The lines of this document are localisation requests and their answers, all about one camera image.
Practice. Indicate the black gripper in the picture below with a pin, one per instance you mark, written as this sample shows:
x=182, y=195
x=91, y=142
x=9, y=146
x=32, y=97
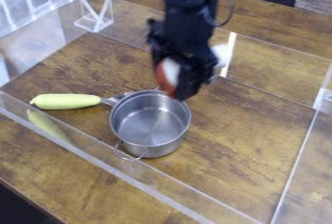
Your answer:
x=181, y=36

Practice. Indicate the plush red white mushroom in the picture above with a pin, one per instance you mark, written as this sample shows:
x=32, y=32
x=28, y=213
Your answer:
x=169, y=67

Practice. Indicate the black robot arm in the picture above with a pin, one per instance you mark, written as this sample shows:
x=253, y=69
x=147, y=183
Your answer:
x=224, y=7

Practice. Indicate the silver metal pot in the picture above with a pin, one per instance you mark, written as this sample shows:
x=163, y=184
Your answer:
x=149, y=123

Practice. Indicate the clear acrylic triangle stand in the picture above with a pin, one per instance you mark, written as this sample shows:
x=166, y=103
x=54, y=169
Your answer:
x=92, y=21

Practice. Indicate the green plush corn cob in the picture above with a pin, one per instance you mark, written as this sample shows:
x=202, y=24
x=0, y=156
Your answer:
x=64, y=101

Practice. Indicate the clear acrylic barrier wall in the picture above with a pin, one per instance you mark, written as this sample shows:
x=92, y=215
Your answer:
x=166, y=189

